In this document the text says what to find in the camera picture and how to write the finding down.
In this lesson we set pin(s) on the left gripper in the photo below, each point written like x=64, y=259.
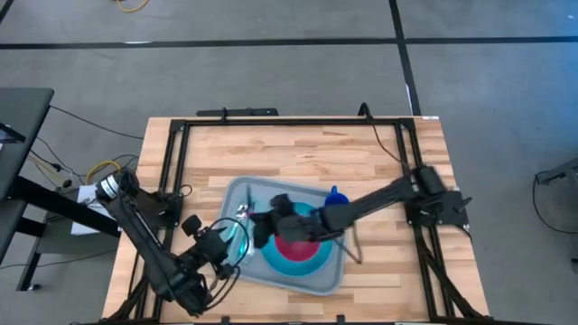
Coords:
x=210, y=250

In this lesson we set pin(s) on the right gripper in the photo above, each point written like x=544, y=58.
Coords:
x=298, y=228

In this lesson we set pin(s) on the teal cloth napkin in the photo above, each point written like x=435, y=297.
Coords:
x=243, y=248

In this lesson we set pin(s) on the pink bowl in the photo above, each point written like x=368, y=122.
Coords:
x=298, y=253

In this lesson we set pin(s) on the light blue plate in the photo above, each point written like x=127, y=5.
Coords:
x=289, y=268

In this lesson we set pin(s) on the dark blue mug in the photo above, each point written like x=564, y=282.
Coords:
x=336, y=198

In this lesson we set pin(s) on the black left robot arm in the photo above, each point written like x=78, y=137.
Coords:
x=144, y=253

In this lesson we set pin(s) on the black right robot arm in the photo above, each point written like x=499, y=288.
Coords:
x=375, y=201

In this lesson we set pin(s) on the grey plastic tray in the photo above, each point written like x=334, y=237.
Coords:
x=316, y=282

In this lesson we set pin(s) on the black power strip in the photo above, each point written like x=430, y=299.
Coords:
x=244, y=112

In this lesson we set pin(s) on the white printed paper sheet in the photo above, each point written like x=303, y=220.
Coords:
x=86, y=196

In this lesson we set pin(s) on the dark grey desk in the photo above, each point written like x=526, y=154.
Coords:
x=22, y=126

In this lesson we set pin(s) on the grey stand foot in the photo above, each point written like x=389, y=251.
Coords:
x=560, y=173

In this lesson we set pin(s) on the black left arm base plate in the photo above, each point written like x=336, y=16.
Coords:
x=171, y=212

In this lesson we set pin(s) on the black aluminium table frame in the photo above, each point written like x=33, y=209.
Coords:
x=289, y=122

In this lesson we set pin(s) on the black desk leg frame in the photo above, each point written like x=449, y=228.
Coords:
x=54, y=205

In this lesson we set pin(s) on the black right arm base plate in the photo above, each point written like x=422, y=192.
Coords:
x=451, y=210

